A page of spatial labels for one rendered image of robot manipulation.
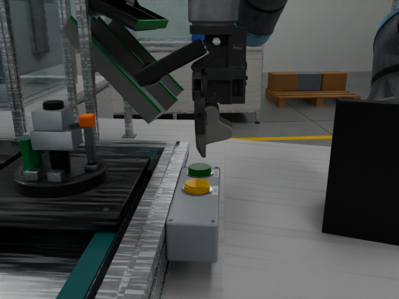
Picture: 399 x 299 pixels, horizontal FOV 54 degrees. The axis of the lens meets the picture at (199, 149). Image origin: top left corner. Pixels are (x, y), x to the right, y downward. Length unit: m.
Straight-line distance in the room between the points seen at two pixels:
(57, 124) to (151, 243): 0.24
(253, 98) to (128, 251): 4.31
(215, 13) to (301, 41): 9.06
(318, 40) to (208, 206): 9.27
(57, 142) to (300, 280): 0.41
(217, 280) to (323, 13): 9.33
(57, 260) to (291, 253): 0.35
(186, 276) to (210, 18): 0.37
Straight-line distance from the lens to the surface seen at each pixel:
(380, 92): 0.72
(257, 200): 0.82
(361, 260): 0.68
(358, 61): 10.22
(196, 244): 0.54
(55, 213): 0.55
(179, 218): 0.53
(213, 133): 0.63
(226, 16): 0.59
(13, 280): 0.54
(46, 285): 0.52
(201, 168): 0.67
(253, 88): 4.70
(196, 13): 0.60
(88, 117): 0.60
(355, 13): 10.08
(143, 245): 0.48
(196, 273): 0.60
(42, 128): 0.62
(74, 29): 0.93
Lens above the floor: 1.21
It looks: 19 degrees down
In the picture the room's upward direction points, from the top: straight up
